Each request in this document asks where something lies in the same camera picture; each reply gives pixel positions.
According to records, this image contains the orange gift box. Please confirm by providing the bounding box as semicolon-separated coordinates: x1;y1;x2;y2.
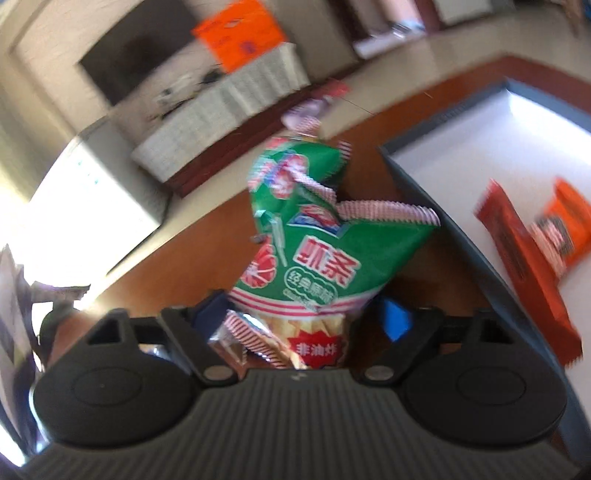
191;0;287;73

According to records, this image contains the long orange wafer bar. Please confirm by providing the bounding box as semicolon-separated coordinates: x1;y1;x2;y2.
475;181;583;367

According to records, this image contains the red floor mat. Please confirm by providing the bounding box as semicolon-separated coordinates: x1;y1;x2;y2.
311;79;349;103

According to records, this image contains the white chest freezer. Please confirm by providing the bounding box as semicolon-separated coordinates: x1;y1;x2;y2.
1;118;169;287

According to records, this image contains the blue grey cardboard box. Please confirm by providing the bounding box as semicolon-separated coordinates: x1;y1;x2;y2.
381;78;590;466

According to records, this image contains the black wall television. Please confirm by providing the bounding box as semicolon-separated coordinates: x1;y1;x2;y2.
79;0;197;106

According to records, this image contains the large green chips bag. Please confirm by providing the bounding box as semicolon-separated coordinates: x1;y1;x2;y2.
213;136;441;369

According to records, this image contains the small green chips bag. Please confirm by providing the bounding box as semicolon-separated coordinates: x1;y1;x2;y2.
280;97;332;138

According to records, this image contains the TV cabinet with lace cloth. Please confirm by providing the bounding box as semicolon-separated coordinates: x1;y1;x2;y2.
131;43;310;196

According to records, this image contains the small orange snack pack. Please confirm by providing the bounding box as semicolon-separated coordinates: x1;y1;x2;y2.
529;177;590;280

